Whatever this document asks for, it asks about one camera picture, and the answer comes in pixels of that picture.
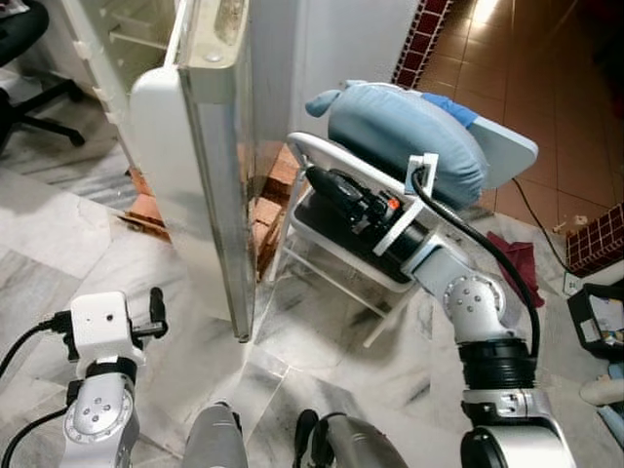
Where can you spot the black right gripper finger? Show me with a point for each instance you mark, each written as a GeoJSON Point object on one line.
{"type": "Point", "coordinates": [324, 183]}

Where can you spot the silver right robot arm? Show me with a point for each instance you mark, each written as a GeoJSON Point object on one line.
{"type": "Point", "coordinates": [478, 302]}

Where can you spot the orange bricks under fridge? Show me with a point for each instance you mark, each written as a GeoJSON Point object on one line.
{"type": "Point", "coordinates": [268, 210]}

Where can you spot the silver fridge door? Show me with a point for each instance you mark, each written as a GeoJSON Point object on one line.
{"type": "Point", "coordinates": [210, 146]}

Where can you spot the white fridge body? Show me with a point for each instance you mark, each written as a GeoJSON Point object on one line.
{"type": "Point", "coordinates": [117, 58]}

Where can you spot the white metal folding chair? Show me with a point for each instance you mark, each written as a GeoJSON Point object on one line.
{"type": "Point", "coordinates": [322, 234]}

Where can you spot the blue padded cushion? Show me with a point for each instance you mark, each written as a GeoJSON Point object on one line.
{"type": "Point", "coordinates": [409, 136]}

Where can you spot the beige tube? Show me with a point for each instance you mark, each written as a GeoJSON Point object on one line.
{"type": "Point", "coordinates": [603, 390]}

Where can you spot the silver left robot leg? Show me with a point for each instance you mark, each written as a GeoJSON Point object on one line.
{"type": "Point", "coordinates": [214, 444]}

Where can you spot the silver robot leg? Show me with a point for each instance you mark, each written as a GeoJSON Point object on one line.
{"type": "Point", "coordinates": [214, 444]}
{"type": "Point", "coordinates": [356, 448]}

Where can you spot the black box with white label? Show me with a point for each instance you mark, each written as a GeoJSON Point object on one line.
{"type": "Point", "coordinates": [585, 322]}

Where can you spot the blue plastic item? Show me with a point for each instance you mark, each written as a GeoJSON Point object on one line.
{"type": "Point", "coordinates": [612, 424]}

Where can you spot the white board with blue cloth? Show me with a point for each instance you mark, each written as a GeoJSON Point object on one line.
{"type": "Point", "coordinates": [502, 151]}

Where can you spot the dark red cloth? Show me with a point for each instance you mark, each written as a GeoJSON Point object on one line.
{"type": "Point", "coordinates": [517, 263]}

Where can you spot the silver right robot leg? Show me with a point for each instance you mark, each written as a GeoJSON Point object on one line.
{"type": "Point", "coordinates": [356, 448]}

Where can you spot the black office chair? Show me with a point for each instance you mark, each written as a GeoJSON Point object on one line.
{"type": "Point", "coordinates": [15, 39]}

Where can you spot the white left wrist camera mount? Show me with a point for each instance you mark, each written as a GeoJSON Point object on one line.
{"type": "Point", "coordinates": [102, 317]}

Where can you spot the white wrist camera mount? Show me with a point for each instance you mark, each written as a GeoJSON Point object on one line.
{"type": "Point", "coordinates": [421, 171]}
{"type": "Point", "coordinates": [102, 317]}

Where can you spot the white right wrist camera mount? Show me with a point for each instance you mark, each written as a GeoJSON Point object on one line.
{"type": "Point", "coordinates": [421, 171]}

